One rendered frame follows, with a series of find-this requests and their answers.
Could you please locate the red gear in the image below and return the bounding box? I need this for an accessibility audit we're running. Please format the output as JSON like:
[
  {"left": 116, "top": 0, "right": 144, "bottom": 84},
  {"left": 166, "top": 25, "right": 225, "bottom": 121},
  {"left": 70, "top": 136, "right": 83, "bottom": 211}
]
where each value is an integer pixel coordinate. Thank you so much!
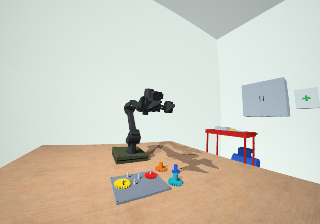
[{"left": 145, "top": 172, "right": 156, "bottom": 179}]

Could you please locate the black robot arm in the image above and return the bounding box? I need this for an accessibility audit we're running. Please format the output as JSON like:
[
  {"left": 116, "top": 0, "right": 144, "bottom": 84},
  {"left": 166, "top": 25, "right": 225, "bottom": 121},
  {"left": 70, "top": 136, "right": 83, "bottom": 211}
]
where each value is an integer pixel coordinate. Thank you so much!
[{"left": 124, "top": 88, "right": 164, "bottom": 154}]

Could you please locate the cyan gear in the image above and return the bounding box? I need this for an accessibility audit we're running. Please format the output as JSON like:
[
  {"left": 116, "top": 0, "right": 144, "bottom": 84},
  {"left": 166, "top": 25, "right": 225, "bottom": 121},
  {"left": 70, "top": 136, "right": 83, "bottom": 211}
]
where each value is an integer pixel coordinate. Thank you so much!
[{"left": 168, "top": 173, "right": 183, "bottom": 187}]

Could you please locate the orange gear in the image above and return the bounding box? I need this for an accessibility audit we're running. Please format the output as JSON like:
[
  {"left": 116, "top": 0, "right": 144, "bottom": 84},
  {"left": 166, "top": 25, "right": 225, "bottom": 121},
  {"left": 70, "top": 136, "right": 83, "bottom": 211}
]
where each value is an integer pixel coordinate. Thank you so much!
[{"left": 155, "top": 162, "right": 167, "bottom": 173}]

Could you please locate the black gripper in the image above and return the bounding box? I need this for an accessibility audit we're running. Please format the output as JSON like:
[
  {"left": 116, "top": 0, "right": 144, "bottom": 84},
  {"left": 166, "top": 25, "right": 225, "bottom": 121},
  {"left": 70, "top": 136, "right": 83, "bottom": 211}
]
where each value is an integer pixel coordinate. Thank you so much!
[{"left": 139, "top": 96, "right": 176, "bottom": 114}]

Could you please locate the yellow gear with black stripe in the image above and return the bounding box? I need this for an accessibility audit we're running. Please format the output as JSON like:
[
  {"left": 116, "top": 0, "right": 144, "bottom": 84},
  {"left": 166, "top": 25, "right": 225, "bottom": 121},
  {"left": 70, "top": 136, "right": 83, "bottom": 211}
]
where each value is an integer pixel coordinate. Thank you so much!
[{"left": 114, "top": 179, "right": 131, "bottom": 189}]

